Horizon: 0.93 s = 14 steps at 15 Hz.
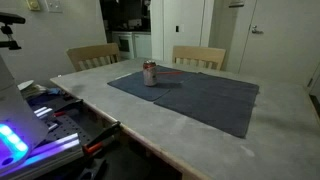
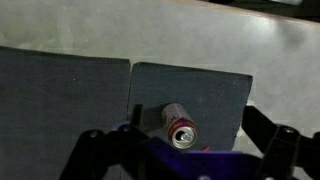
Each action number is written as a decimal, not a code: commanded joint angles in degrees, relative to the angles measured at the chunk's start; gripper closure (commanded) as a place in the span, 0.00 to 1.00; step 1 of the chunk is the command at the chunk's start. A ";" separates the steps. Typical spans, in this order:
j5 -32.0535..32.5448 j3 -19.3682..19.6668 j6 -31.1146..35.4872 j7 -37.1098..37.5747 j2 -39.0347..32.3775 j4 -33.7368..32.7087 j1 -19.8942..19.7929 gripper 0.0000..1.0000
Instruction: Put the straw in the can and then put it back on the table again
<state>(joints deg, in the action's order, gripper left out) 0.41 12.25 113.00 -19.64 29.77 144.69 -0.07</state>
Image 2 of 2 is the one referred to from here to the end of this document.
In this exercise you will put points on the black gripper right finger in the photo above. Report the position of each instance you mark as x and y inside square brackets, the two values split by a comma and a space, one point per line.
[282, 146]

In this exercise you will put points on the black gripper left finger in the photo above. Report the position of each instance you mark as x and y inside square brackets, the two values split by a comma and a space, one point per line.
[96, 152]

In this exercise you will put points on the orange red straw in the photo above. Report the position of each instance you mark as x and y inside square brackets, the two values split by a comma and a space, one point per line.
[206, 148]

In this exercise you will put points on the dark blue mat, can side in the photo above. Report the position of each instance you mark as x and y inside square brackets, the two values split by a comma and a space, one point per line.
[215, 100]

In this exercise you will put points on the red and silver soda can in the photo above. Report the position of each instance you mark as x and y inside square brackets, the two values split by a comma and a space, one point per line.
[181, 129]

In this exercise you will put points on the dark blue mat, far side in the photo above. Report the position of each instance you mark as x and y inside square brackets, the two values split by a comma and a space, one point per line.
[47, 100]

